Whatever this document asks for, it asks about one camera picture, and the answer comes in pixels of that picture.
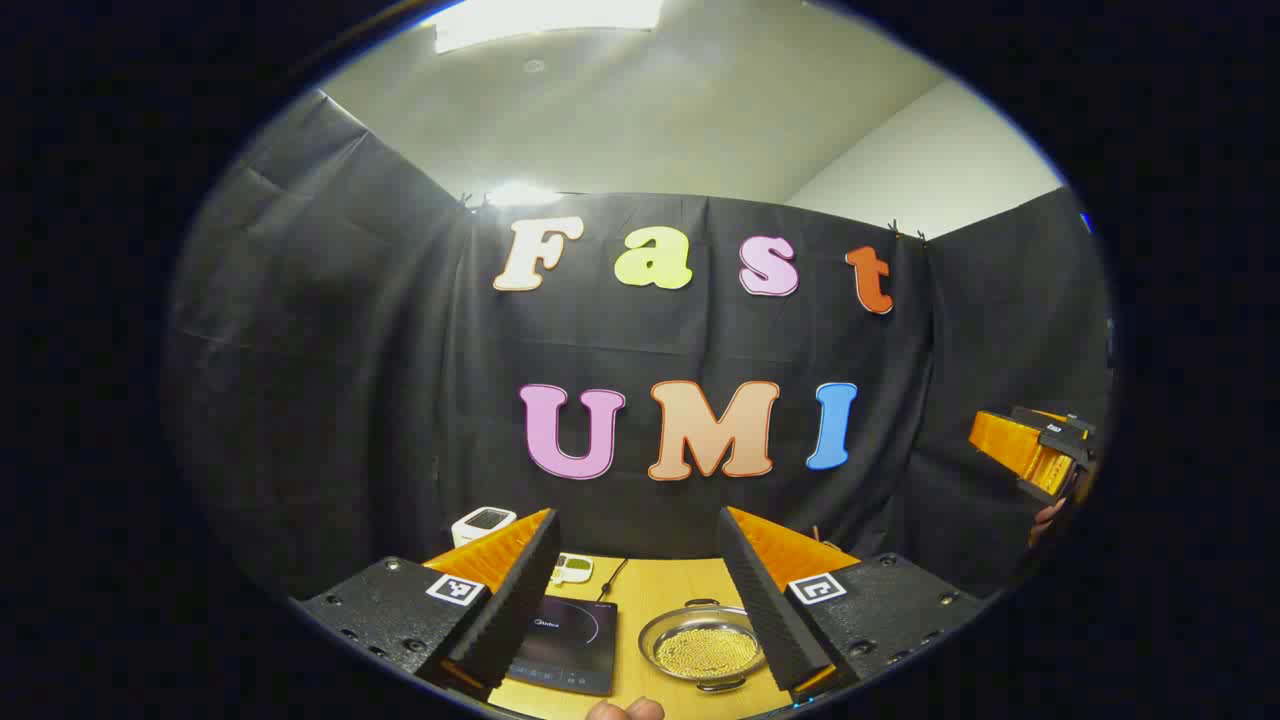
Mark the white box appliance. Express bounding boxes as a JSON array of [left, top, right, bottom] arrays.
[[451, 506, 518, 549]]

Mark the pile of yellow soybeans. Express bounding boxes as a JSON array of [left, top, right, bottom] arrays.
[[655, 627, 763, 681]]

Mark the stainless steel pot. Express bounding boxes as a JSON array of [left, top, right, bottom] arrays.
[[637, 598, 769, 694]]

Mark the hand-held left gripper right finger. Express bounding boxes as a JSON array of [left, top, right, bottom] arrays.
[[715, 505, 987, 703]]

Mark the black induction cooktop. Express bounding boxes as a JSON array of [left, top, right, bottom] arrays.
[[505, 595, 619, 698]]

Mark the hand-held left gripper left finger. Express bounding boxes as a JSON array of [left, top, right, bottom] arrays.
[[293, 507, 563, 703]]

